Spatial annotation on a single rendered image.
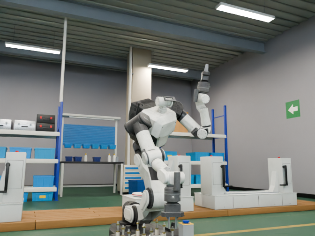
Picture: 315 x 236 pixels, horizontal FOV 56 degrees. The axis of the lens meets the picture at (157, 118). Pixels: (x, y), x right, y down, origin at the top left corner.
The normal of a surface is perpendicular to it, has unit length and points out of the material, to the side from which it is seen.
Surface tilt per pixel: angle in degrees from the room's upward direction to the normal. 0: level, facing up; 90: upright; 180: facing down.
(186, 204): 90
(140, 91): 90
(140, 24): 90
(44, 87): 90
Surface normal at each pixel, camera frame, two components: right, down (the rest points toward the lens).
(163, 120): 0.71, -0.30
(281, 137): -0.92, -0.07
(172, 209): 0.04, -0.16
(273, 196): 0.39, -0.15
